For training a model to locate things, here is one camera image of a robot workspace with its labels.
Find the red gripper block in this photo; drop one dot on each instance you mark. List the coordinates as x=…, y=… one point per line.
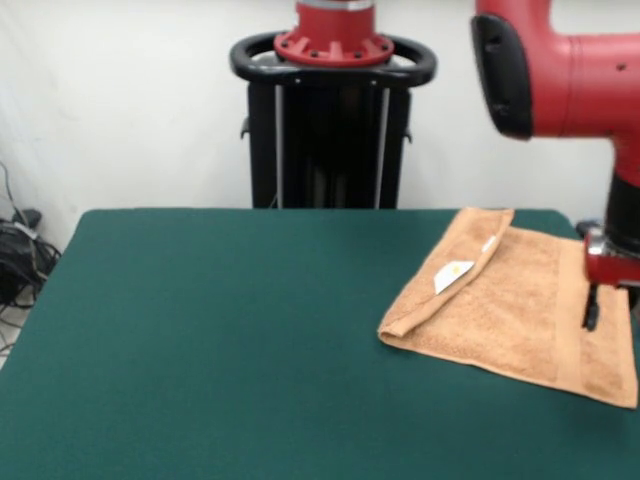
x=612, y=270

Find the tan terry towel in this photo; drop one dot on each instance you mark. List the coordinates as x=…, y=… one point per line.
x=500, y=320

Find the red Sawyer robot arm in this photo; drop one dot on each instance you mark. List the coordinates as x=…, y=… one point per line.
x=575, y=90

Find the dark green table cloth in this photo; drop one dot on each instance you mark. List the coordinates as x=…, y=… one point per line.
x=150, y=300

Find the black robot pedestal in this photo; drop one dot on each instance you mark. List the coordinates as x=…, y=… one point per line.
x=320, y=165

